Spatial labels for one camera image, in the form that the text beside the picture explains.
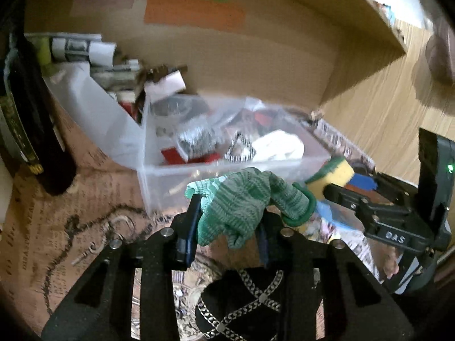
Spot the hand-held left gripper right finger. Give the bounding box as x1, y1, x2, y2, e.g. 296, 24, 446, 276
257, 213, 417, 341

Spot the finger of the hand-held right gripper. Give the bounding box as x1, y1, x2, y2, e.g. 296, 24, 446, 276
323, 182, 441, 253
350, 172, 421, 209

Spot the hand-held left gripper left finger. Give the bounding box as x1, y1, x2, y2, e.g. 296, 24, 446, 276
42, 195, 204, 341

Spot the yellow and green sponge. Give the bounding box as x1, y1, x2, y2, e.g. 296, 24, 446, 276
305, 155, 356, 200

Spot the clear plastic storage box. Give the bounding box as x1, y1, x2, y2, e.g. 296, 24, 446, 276
137, 94, 332, 214

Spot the green knit glove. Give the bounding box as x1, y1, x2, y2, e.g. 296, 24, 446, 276
185, 168, 317, 250

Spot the light blue cloth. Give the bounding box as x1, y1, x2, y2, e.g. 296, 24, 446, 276
315, 201, 344, 230

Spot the printed magazine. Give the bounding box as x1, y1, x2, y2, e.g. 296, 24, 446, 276
306, 117, 420, 292

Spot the red flat item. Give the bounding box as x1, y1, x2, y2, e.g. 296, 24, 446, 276
161, 147, 222, 165

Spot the white cloth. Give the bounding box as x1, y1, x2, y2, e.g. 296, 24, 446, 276
252, 131, 305, 163

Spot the brown printed table cover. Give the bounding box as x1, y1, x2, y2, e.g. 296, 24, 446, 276
0, 107, 221, 341

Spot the clear plastic box lid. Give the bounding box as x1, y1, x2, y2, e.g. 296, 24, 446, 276
42, 60, 150, 170

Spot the wooden shelf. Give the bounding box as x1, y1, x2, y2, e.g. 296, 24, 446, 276
199, 0, 409, 107

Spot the dark bottle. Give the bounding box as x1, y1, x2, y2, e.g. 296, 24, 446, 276
0, 30, 77, 197

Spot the pile of papers and cards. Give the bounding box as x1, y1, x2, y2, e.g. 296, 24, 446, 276
25, 32, 188, 115

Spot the orange paper strip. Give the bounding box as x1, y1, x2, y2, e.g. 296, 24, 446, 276
144, 0, 247, 30

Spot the black cap with chain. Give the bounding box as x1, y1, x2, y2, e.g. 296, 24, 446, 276
195, 268, 286, 341

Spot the black and white striped cord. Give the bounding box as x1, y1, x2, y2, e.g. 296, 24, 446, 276
223, 131, 257, 163

